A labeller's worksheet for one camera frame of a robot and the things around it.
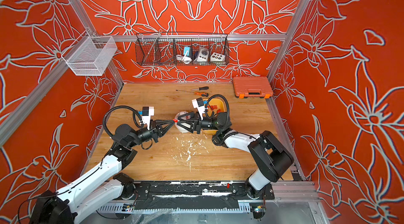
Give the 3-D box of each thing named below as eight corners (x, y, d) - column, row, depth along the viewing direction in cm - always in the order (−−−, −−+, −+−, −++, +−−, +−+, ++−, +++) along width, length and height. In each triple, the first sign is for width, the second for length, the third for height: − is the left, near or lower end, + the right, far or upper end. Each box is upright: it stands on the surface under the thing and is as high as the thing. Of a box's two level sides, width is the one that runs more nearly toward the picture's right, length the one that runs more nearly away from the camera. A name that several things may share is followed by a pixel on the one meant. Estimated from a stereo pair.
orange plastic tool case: (236, 99, 112) (237, 94, 107) (232, 82, 124) (234, 76, 119) (271, 99, 112) (274, 94, 107) (264, 81, 124) (267, 76, 119)
